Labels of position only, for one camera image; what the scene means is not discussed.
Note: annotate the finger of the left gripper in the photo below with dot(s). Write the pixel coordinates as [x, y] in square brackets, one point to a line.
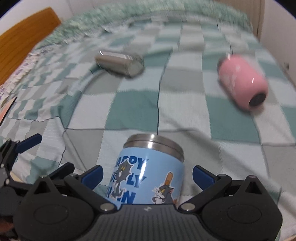
[28, 143]
[63, 171]

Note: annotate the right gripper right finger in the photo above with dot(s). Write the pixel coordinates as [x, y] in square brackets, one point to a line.
[228, 206]

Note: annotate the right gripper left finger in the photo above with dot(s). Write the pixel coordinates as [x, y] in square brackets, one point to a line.
[67, 206]

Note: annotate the blue cartoon cup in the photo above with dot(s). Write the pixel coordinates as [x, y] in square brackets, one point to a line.
[149, 170]

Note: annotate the wooden headboard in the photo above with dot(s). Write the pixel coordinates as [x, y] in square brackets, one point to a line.
[19, 40]

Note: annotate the stainless steel bottle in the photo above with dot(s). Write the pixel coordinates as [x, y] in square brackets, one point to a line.
[126, 64]

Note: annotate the floral pillow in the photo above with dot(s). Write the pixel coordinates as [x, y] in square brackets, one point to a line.
[12, 82]

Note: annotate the checkered green bed sheet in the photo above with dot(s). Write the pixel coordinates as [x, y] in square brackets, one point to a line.
[85, 113]

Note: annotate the pink cup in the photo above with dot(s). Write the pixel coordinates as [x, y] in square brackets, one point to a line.
[242, 80]

